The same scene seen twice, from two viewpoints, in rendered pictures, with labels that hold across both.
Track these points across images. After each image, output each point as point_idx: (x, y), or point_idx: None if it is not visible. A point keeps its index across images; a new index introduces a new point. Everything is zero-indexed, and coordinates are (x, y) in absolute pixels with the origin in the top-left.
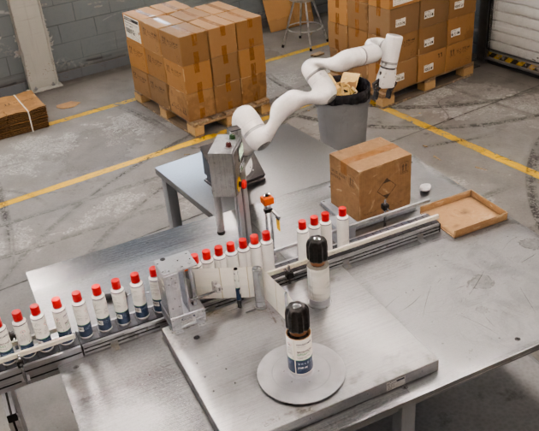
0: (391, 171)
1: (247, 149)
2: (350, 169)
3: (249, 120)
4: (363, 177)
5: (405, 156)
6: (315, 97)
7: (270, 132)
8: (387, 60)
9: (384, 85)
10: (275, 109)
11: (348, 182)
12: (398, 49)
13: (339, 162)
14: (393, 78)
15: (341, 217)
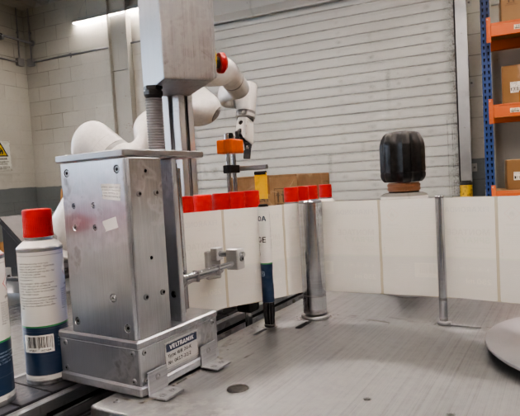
0: (318, 188)
1: None
2: (277, 179)
3: (106, 133)
4: (300, 184)
5: (325, 174)
6: (199, 105)
7: (144, 148)
8: (248, 106)
9: (247, 135)
10: (144, 120)
11: (274, 202)
12: (255, 96)
13: (252, 181)
14: (252, 131)
15: (328, 199)
